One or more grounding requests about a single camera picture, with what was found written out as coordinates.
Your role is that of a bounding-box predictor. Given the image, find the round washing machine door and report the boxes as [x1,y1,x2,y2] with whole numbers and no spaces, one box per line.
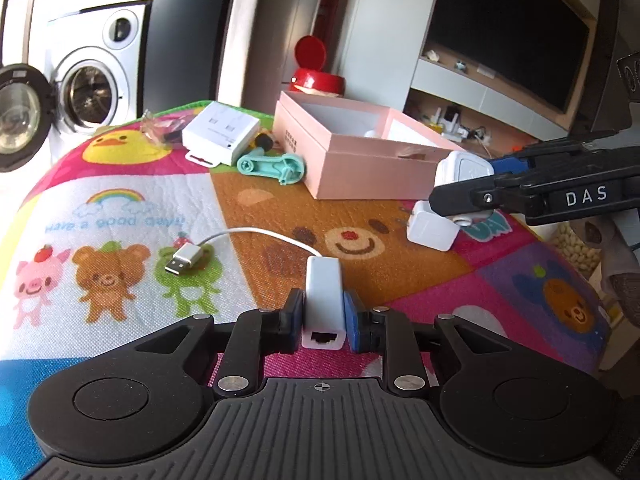
[0,62,57,173]

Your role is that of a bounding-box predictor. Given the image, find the white wooden shelf unit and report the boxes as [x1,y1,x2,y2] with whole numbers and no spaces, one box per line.
[404,54,571,148]

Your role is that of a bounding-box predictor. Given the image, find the white panel door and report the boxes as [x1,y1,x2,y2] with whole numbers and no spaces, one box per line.
[0,0,42,68]

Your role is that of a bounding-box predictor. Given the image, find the bag of white beans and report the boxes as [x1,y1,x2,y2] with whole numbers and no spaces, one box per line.
[552,222,603,277]

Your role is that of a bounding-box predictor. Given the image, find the colourful cartoon play mat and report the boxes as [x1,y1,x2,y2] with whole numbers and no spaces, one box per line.
[0,100,617,480]

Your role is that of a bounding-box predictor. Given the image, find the black television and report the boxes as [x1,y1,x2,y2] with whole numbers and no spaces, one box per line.
[425,0,598,116]

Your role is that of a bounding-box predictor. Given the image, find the white washing machine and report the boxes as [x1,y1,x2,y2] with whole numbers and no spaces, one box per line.
[45,0,153,137]

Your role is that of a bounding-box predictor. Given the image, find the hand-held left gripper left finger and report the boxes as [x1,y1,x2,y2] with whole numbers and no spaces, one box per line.
[135,287,307,396]

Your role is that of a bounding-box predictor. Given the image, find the teal plastic tool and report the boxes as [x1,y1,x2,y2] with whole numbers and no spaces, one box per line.
[236,152,307,186]

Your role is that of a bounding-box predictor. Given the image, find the white tall cabinet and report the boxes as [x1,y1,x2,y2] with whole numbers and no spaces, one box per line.
[345,0,446,111]

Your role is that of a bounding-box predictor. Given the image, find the white product box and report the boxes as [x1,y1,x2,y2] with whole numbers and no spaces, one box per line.
[181,101,262,168]

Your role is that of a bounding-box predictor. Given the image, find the red trash can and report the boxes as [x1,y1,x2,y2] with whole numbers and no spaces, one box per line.
[289,35,347,97]

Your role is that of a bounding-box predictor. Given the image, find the white cube charger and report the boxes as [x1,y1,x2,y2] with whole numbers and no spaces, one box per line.
[434,150,496,196]
[406,200,461,252]

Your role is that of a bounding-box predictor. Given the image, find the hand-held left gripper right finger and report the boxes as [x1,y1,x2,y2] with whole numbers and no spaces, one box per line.
[344,291,507,396]

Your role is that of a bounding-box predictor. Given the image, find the pink cardboard box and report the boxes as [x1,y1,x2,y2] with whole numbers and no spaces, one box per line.
[274,91,471,201]

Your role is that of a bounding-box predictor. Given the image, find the clear plastic bag dark parts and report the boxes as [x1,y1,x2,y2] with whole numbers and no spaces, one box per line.
[140,109,195,149]

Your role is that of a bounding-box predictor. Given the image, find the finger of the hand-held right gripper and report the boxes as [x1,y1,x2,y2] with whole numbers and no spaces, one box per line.
[428,172,640,227]
[487,130,640,181]

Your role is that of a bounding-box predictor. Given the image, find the tangled thin cables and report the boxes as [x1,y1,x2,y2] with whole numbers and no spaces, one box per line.
[470,126,497,159]

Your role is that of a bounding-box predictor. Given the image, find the white network adapter with cable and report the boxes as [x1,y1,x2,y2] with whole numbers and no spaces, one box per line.
[165,227,347,350]

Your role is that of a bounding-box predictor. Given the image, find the yellow black small tool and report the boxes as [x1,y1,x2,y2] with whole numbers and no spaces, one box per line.
[248,130,275,154]

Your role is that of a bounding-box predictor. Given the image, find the white router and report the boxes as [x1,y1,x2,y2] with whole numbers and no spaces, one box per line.
[436,106,464,133]

